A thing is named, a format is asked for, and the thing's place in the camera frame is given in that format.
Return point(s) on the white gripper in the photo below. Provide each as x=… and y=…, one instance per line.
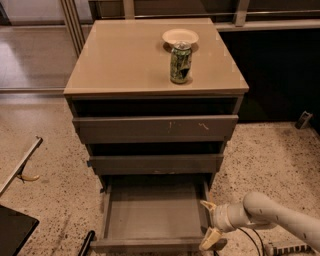
x=220, y=216

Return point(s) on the grey bottom drawer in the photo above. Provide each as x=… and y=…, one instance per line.
x=153, y=213

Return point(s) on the grey drawer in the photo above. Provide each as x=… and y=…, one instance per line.
x=153, y=213
x=156, y=158
x=100, y=121

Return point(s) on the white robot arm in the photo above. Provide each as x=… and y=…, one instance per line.
x=258, y=211

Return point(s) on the grey middle drawer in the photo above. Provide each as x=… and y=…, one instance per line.
x=156, y=158

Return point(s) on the grey top drawer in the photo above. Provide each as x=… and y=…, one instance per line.
x=100, y=121

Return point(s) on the grey drawer cabinet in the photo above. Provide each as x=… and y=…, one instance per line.
x=128, y=59

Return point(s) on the white power strip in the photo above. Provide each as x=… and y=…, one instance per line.
x=286, y=247

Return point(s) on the small grey floor box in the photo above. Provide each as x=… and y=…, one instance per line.
x=303, y=120

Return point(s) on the green soda can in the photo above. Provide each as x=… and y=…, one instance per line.
x=180, y=63

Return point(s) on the white paper bowl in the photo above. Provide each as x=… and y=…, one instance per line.
x=180, y=35

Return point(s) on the metal table leg bar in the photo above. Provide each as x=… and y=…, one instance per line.
x=21, y=165

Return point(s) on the black table corner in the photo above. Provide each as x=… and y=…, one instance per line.
x=15, y=229

